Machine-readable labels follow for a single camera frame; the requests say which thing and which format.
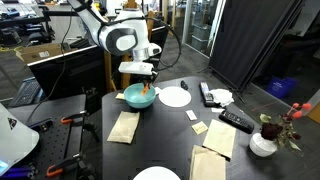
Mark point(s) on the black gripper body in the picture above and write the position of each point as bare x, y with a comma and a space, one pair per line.
150, 77

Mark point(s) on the orange carrot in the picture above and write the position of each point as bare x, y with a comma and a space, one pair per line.
145, 90

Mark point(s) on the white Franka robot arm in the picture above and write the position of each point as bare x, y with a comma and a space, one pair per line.
123, 36

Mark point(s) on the teal bowl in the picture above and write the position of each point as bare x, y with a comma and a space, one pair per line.
138, 99

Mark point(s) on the white round plate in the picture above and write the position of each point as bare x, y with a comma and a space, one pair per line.
174, 96
156, 174

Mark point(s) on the pale yellow packet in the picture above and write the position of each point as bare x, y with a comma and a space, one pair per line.
120, 96

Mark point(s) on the small black remote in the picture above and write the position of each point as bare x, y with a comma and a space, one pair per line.
184, 85

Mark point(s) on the brown paper napkin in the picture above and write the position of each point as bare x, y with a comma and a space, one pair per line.
207, 164
124, 126
220, 137

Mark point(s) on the small pink white packet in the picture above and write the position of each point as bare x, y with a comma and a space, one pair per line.
191, 115

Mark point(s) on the long remote with many buttons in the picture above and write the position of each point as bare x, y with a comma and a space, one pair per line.
206, 94

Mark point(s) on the yellow sticky note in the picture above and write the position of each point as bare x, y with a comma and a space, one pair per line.
199, 127

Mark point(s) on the grey storage bins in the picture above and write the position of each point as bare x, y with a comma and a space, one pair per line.
201, 35

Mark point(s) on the small white paper slip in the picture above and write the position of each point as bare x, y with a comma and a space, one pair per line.
217, 109

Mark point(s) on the crumpled white tissue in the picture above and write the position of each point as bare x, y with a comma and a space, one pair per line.
222, 96

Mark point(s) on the black monitor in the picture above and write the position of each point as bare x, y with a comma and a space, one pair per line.
66, 71

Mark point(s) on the black remote control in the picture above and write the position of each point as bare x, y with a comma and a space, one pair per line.
236, 121

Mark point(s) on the black perforated side table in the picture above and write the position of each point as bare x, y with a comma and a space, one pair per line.
56, 143

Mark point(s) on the black room divider curtain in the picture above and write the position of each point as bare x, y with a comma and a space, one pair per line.
250, 36

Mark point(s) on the cardboard box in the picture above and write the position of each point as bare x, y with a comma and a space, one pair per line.
40, 53

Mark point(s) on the black keyboard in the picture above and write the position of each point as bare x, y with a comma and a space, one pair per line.
26, 93

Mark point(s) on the white round vase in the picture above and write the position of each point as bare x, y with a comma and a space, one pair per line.
262, 146

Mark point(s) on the blue bin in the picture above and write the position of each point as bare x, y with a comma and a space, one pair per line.
280, 87

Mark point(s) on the white cone shaped cover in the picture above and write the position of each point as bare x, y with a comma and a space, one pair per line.
13, 140

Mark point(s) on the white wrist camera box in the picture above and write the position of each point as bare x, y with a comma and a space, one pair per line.
136, 67

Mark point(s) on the small black bracket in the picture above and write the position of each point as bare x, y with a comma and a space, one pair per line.
41, 126

